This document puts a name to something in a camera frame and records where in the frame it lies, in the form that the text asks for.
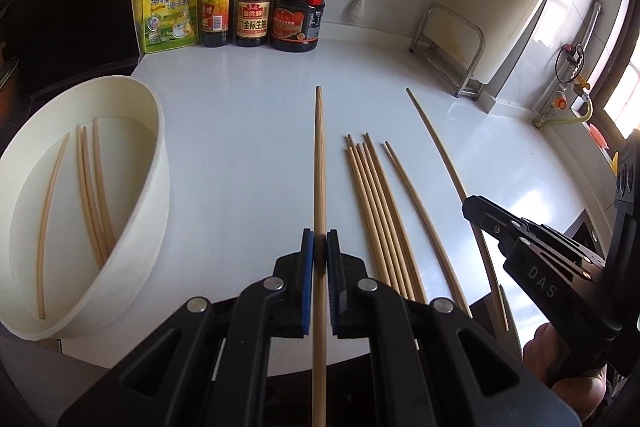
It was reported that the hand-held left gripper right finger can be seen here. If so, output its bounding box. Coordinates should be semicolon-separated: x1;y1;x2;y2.
326;229;583;427

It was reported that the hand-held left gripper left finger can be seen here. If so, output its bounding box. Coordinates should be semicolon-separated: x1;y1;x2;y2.
57;229;315;427

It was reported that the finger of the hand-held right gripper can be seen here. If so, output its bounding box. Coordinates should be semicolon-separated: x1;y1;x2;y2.
462;195;623;348
519;217;608;276

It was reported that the bundle of wooden chopsticks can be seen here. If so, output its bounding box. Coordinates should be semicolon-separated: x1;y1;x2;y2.
345;132;473;320

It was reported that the wooden chopstick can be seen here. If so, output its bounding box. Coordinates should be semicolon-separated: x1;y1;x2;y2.
81;127;112;258
311;86;328;427
36;133;71;321
76;126;107;265
92;119;117;248
405;88;510;333

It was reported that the white plastic bowl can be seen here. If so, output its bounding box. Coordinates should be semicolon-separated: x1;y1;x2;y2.
0;76;172;340

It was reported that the person's right hand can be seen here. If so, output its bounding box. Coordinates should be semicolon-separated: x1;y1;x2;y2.
522;322;610;414

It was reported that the metal cutting board rack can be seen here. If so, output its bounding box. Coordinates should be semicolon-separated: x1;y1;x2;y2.
411;4;487;98

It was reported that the yellow-green seasoning pouch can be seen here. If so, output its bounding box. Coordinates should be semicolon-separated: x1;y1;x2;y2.
136;0;200;54

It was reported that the black kitchen appliance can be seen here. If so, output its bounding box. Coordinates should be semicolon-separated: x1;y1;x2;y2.
0;0;146;108

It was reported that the yellow gas hose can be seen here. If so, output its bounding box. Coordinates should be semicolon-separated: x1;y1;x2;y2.
532;97;595;128

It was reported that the black cable loop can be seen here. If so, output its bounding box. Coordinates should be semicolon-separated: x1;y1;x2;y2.
554;43;587;84

